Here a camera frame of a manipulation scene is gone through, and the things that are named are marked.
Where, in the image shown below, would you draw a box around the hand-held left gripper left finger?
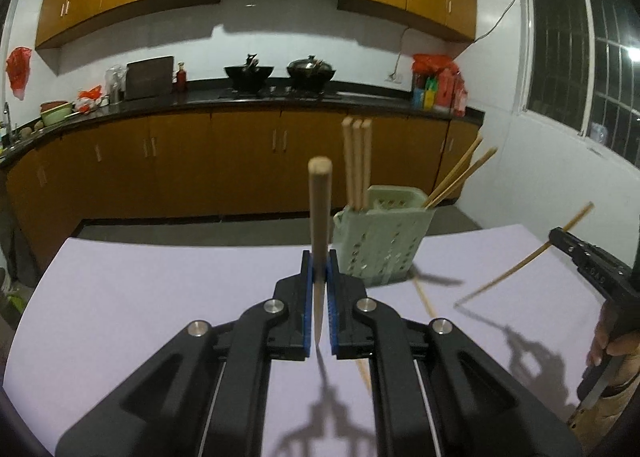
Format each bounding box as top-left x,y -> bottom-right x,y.
55,251 -> 314,457

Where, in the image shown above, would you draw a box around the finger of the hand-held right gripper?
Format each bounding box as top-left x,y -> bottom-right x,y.
548,227 -> 592,264

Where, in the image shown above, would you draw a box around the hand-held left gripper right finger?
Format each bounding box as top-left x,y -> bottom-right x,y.
325,250 -> 584,457

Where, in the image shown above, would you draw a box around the green perforated utensil holder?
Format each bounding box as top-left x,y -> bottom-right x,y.
332,185 -> 436,288

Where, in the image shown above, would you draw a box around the black wok with utensils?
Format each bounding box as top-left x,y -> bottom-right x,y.
223,53 -> 276,90

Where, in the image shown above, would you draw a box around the person's right hand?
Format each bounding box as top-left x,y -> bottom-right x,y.
586,299 -> 640,394

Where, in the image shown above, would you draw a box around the large barred window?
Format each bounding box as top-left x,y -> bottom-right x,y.
516,0 -> 640,168

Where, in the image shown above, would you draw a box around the brown base cabinet row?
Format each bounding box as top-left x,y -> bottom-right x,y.
0,108 -> 484,280

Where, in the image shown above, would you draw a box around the red seasoning packages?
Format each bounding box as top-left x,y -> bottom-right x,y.
432,69 -> 469,117

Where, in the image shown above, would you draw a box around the crumpled red plastic bag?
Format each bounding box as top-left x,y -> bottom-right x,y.
410,54 -> 459,76

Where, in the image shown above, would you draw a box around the black gas stove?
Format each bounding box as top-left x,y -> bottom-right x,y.
218,86 -> 344,100

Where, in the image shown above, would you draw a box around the black kitchen countertop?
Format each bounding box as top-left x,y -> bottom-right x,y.
0,78 -> 487,174

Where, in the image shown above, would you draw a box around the black wok with lid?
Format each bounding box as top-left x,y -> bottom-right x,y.
286,55 -> 337,90

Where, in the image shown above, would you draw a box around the dark cutting board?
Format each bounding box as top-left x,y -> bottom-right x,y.
123,55 -> 176,100

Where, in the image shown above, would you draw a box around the clear jar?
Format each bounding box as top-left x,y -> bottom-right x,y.
105,65 -> 126,106

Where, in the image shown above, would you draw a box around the red and white plastic bag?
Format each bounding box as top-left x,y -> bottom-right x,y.
74,85 -> 110,113

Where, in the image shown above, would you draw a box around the hanging red plastic bag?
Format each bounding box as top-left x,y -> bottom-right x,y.
5,46 -> 33,100

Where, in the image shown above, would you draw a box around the white wall cable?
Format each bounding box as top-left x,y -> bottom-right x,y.
392,0 -> 524,78

